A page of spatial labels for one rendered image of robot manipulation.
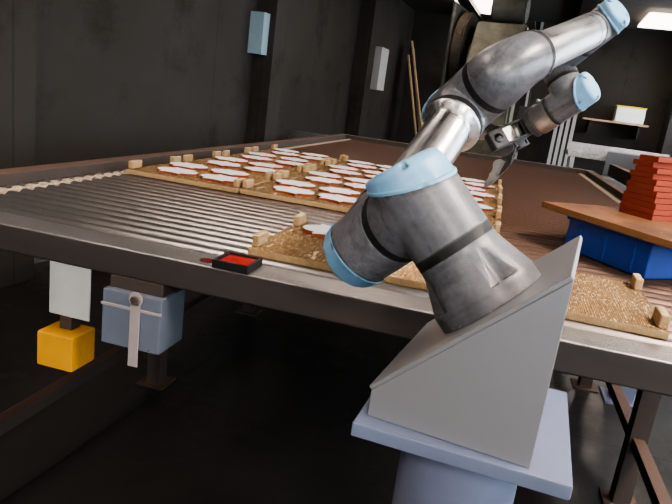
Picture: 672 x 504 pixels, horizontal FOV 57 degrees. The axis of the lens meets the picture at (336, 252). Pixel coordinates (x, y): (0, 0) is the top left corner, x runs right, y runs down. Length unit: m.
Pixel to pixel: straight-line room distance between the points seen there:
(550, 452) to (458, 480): 0.12
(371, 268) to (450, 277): 0.15
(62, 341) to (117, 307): 0.17
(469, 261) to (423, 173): 0.13
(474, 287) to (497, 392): 0.13
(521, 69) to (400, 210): 0.46
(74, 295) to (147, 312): 0.19
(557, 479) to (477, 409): 0.12
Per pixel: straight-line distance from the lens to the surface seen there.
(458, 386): 0.78
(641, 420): 2.40
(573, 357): 1.14
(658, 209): 1.97
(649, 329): 1.25
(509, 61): 1.17
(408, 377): 0.79
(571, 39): 1.33
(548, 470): 0.82
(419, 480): 0.90
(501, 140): 1.53
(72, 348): 1.44
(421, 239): 0.80
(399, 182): 0.80
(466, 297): 0.79
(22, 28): 3.77
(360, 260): 0.90
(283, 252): 1.29
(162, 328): 1.30
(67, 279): 1.42
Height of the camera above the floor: 1.27
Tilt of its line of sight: 14 degrees down
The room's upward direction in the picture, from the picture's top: 8 degrees clockwise
